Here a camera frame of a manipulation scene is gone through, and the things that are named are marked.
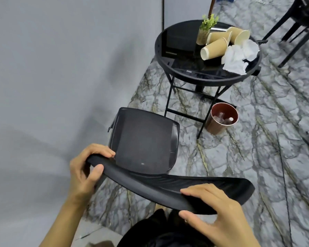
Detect ribbed brown paper cup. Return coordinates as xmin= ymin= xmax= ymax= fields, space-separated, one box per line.
xmin=200 ymin=37 xmax=230 ymax=61
xmin=206 ymin=31 xmax=233 ymax=45
xmin=226 ymin=26 xmax=251 ymax=46

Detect person's right hand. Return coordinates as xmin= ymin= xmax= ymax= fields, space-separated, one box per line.
xmin=179 ymin=183 xmax=258 ymax=243

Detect copper waste bin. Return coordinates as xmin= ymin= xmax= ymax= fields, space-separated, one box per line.
xmin=205 ymin=102 xmax=239 ymax=136

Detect person's left hand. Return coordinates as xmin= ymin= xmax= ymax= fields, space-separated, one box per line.
xmin=67 ymin=143 xmax=116 ymax=201

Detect round black glass table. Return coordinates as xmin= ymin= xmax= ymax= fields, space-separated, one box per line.
xmin=154 ymin=20 xmax=263 ymax=139

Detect person's black trousers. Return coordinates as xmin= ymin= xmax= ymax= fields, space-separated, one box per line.
xmin=117 ymin=208 xmax=215 ymax=247

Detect black plastic chair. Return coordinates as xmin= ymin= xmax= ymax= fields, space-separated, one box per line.
xmin=86 ymin=107 xmax=255 ymax=215

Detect person's right forearm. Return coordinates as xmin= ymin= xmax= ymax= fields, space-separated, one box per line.
xmin=216 ymin=239 xmax=262 ymax=247

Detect small green potted plant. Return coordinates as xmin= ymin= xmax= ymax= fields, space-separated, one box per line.
xmin=196 ymin=14 xmax=219 ymax=46

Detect crumpled white tissue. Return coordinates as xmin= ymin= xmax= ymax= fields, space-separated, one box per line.
xmin=242 ymin=39 xmax=260 ymax=62
xmin=221 ymin=45 xmax=249 ymax=75

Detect black chair with thin legs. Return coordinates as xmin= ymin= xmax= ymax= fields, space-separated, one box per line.
xmin=261 ymin=0 xmax=309 ymax=69

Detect person's left forearm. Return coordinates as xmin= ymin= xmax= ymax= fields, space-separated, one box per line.
xmin=39 ymin=198 xmax=89 ymax=247

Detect brown wooden pole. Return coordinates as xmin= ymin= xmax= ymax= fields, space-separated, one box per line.
xmin=208 ymin=0 xmax=217 ymax=19

